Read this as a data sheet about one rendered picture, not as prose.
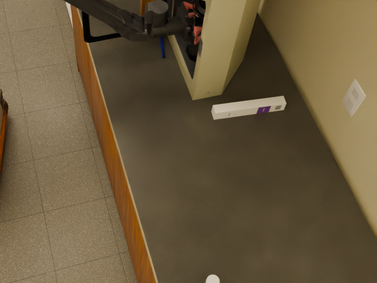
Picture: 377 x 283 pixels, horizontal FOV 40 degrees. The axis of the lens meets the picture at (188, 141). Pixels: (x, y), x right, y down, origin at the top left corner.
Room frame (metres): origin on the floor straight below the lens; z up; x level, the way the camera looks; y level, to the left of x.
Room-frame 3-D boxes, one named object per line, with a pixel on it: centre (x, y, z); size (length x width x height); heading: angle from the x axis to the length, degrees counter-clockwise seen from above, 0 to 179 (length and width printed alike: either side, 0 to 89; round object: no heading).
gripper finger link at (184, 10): (1.30, 0.07, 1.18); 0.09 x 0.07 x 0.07; 118
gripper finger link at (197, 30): (1.24, 0.04, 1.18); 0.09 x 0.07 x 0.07; 118
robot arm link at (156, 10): (1.20, 0.20, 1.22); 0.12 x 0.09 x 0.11; 105
